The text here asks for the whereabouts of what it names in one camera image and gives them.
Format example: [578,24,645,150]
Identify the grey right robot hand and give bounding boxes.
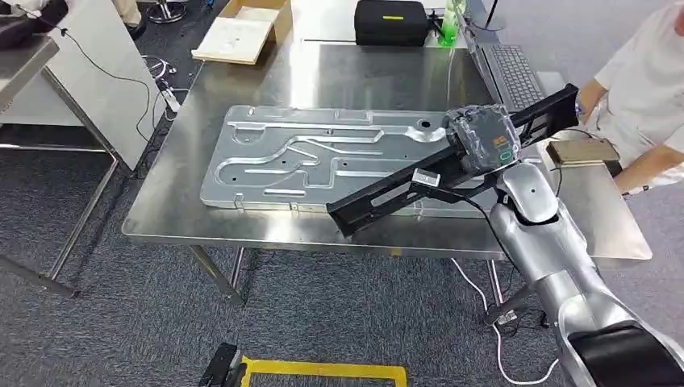
[444,103,523,175]

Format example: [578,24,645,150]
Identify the black plastic perforated panel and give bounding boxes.
[326,83,582,238]

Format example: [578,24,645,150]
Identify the grey laptop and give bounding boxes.
[454,0,569,114]

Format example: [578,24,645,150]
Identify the green plastic bottle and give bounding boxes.
[436,0,467,48]

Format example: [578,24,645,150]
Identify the black carrying case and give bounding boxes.
[352,0,431,48]

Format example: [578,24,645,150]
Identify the stainless steel table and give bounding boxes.
[121,41,654,307]

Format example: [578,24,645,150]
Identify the person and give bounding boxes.
[573,0,684,197]

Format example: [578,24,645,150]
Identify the white table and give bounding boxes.
[290,0,506,45]

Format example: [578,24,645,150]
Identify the stamped sheet metal panel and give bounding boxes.
[198,104,499,221]

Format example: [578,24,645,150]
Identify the open cardboard box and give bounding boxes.
[190,0,294,67]

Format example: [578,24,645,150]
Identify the white power strip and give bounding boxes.
[155,77,183,114]

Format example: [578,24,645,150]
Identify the chair wheel base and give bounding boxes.
[145,0,189,25]

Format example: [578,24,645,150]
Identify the black robot foot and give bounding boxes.
[198,342,248,387]

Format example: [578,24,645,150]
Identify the white partition board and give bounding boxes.
[0,0,168,173]

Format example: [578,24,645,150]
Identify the grey side table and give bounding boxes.
[0,35,119,300]

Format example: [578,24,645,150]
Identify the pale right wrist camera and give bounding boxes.
[410,167,499,206]

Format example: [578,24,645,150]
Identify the white floor cable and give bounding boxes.
[450,258,561,387]

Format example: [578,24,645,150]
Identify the yellow floor tape frame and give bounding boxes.
[239,356,409,387]

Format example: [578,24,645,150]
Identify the black wall cable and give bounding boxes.
[15,4,157,144]

